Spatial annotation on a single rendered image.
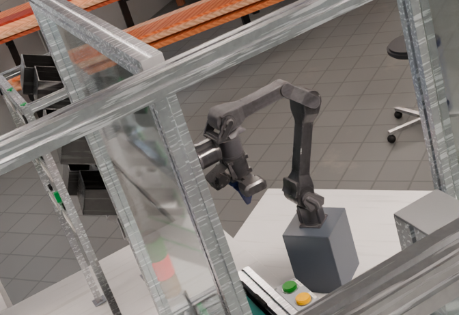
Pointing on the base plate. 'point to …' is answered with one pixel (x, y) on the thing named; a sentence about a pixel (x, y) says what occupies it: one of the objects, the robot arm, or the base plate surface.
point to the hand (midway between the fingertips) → (244, 192)
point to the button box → (296, 295)
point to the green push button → (289, 286)
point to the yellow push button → (302, 298)
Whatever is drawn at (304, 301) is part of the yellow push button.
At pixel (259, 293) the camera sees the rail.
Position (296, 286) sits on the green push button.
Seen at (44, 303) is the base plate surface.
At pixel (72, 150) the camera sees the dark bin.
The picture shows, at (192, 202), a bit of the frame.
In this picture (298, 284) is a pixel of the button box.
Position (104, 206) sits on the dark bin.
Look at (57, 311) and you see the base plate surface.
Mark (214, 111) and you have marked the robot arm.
